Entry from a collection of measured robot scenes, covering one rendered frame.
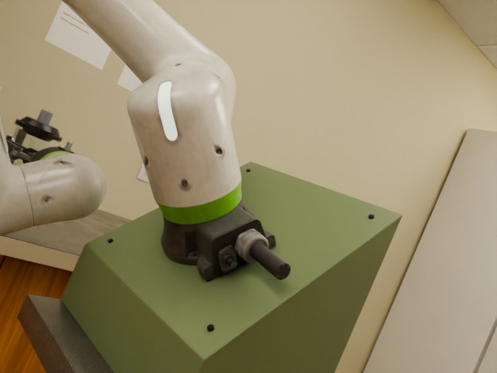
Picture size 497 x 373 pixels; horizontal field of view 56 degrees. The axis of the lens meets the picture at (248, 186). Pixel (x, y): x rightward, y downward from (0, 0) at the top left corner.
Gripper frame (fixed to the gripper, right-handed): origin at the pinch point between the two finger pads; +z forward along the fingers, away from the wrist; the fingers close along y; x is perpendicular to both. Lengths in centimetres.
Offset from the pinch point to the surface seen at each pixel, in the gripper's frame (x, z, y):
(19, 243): 17.9, -10.2, -2.4
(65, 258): 18.7, -10.2, -12.7
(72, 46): -34, 62, -10
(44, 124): -6.6, 2.8, 0.2
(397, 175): -58, 62, -200
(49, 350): 19, -53, -1
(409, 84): -106, 62, -178
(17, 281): 27.2, -7.1, -6.1
